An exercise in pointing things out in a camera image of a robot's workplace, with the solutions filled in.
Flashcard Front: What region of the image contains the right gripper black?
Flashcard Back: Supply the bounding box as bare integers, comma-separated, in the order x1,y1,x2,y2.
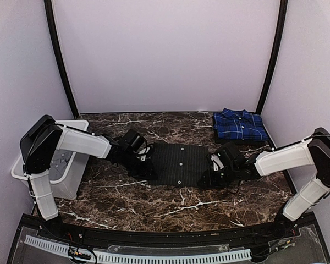
197,164,239,190

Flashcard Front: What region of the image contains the black pinstriped long sleeve shirt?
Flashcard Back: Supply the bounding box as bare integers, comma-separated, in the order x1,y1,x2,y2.
148,143,209,187

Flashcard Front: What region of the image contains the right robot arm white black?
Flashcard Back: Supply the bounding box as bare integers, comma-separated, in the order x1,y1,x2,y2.
198,127,330,239

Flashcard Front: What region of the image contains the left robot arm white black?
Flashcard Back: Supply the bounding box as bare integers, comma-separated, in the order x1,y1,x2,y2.
19,115,158,240

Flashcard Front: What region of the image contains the blue plaid folded shirt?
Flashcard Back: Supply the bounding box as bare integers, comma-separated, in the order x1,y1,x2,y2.
213,108,268,141

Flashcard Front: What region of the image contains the white plastic bin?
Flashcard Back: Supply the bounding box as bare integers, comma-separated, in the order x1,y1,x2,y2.
11,120,89,200

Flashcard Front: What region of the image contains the grey button shirt in bin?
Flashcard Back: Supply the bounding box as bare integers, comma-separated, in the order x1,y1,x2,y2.
49,150,73,181

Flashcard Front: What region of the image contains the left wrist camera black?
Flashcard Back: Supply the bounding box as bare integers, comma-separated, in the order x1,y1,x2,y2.
122,129,154,157

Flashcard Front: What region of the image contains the white slotted cable duct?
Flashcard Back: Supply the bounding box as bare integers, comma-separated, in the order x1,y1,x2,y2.
24,235,251,263

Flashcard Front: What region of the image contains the black front rail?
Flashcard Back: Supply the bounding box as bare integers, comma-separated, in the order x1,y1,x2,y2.
19,213,317,245

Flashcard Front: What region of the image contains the right black frame post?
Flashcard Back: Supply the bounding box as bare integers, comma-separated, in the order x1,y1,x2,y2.
255,0,288,114

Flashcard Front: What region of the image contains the black frame post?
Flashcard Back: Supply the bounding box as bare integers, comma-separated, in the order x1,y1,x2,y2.
255,0,288,114
43,0,79,119

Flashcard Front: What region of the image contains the left black frame post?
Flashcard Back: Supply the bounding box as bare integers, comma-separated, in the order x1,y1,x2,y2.
43,0,79,119

